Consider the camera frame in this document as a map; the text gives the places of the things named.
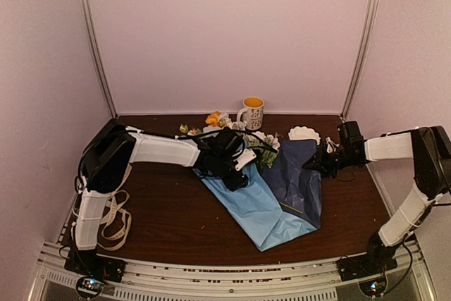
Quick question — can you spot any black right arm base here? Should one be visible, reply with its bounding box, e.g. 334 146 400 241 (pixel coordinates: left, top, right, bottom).
336 233 400 281

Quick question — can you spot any cream printed ribbon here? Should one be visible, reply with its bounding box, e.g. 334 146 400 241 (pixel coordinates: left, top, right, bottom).
98 164 132 252

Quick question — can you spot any white mug yellow inside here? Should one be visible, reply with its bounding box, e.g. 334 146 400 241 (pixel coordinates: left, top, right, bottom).
236 97 264 131

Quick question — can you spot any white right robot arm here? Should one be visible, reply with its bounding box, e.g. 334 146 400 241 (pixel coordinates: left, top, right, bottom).
303 121 450 274

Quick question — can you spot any right circuit board with LEDs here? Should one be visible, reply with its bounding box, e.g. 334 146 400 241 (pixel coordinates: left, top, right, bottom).
359 280 387 297

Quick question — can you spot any circuit board with leds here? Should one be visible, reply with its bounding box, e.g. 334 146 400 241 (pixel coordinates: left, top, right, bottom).
359 280 387 297
75 276 105 298

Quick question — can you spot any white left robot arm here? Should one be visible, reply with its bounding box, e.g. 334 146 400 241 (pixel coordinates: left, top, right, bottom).
73 119 257 276

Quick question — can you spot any right aluminium frame post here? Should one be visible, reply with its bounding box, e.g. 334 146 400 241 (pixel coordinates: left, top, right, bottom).
340 0 380 121

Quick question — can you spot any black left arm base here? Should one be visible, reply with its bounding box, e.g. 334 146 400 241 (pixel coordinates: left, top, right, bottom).
64 242 126 283

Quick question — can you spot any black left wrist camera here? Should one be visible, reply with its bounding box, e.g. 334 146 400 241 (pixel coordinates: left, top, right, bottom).
206 128 257 171

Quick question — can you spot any aluminium front rail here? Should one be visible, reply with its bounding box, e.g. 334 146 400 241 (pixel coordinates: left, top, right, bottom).
35 239 427 301

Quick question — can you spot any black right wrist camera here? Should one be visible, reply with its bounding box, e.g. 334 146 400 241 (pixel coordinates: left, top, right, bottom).
338 121 364 153

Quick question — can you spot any blue wrapping paper sheet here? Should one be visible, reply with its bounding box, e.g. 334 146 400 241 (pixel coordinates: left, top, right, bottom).
202 140 322 252

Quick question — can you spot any aluminium frame post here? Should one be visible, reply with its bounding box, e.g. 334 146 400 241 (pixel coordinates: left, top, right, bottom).
340 0 380 121
80 0 118 118

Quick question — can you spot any white flower stem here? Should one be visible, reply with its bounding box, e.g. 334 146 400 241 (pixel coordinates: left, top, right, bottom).
218 113 246 130

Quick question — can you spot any left circuit board with LEDs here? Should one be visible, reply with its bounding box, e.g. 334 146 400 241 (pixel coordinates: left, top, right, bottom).
75 276 105 298

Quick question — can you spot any orange flower stem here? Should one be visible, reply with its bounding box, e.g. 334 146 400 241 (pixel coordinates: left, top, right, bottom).
203 111 304 214

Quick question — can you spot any white scalloped bowl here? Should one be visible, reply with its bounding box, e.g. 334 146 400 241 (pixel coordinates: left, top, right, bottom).
288 125 321 145

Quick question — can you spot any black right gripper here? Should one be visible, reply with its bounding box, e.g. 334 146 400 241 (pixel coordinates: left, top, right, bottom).
302 145 357 178

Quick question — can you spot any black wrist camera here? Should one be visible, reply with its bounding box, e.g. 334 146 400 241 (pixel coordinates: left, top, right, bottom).
338 121 364 153
206 128 257 171

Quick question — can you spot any left aluminium frame post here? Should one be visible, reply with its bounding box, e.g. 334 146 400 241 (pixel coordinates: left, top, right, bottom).
80 0 118 118

